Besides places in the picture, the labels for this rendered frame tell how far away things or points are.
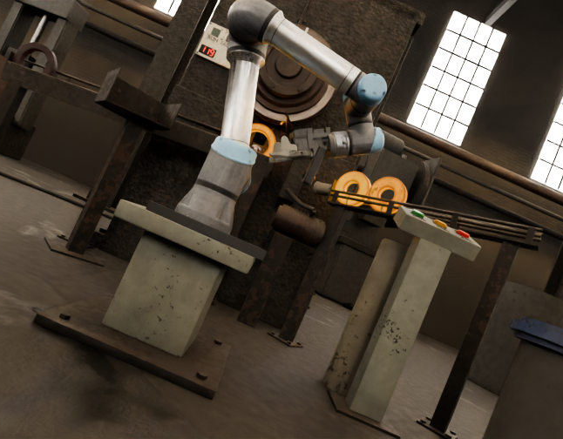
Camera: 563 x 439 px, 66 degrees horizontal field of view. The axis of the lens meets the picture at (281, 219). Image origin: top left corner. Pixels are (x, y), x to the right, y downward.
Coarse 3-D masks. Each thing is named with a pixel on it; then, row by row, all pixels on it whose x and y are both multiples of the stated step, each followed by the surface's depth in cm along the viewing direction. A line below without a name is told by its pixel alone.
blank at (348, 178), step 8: (344, 176) 188; (352, 176) 186; (360, 176) 184; (336, 184) 189; (344, 184) 187; (360, 184) 183; (368, 184) 181; (360, 192) 182; (368, 192) 181; (344, 200) 185; (352, 200) 183
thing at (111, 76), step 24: (120, 96) 179; (144, 96) 185; (144, 120) 174; (168, 120) 178; (120, 144) 170; (120, 168) 172; (96, 192) 169; (96, 216) 170; (48, 240) 168; (72, 240) 167; (96, 264) 167
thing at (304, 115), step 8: (296, 24) 203; (312, 32) 203; (320, 40) 203; (328, 88) 202; (328, 96) 202; (256, 104) 200; (320, 104) 201; (264, 112) 200; (272, 112) 200; (304, 112) 201; (312, 112) 201; (272, 120) 206; (280, 120) 200; (296, 120) 201
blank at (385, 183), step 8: (376, 184) 179; (384, 184) 178; (392, 184) 176; (400, 184) 174; (376, 192) 178; (400, 192) 173; (376, 200) 177; (400, 200) 172; (376, 208) 176; (384, 208) 175
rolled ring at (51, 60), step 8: (24, 48) 199; (32, 48) 199; (40, 48) 199; (48, 48) 199; (16, 56) 198; (24, 56) 201; (48, 56) 199; (48, 64) 199; (56, 64) 201; (48, 72) 199
